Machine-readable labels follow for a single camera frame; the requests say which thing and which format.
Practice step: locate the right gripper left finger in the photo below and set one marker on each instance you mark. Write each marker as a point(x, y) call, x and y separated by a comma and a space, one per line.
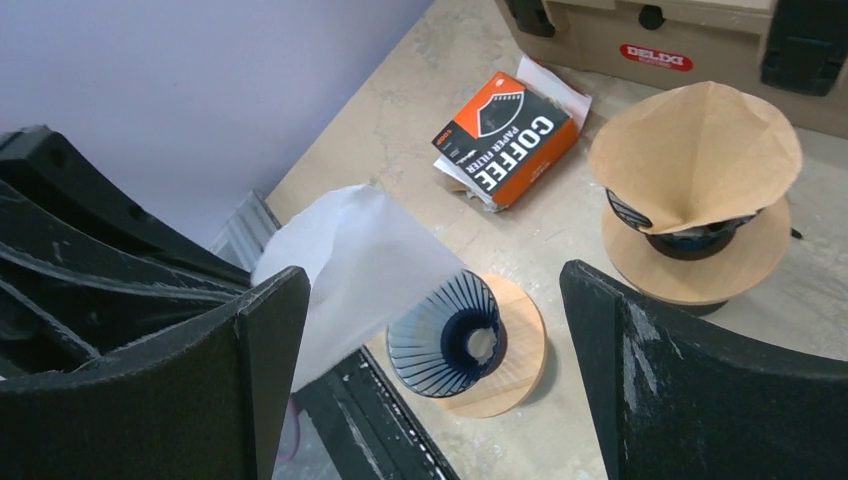
point(205, 399)

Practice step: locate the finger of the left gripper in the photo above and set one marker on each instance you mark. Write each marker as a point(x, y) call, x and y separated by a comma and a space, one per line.
point(46, 168)
point(73, 290)

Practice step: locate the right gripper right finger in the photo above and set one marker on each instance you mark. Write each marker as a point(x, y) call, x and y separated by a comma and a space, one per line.
point(673, 396)

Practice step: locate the white paper coffee filter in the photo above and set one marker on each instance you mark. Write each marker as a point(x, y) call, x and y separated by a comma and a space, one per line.
point(368, 260)

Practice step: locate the brown paper coffee filter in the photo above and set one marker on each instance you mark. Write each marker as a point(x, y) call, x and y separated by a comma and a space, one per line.
point(696, 155)

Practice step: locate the blue plastic dripper cone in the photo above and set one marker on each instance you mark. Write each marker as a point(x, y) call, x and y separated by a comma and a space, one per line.
point(696, 243)

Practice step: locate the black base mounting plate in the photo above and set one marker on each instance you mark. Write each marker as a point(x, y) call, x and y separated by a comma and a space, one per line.
point(366, 427)

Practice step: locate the tan plastic toolbox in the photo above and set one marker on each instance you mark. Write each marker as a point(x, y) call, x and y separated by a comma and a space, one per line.
point(791, 53)

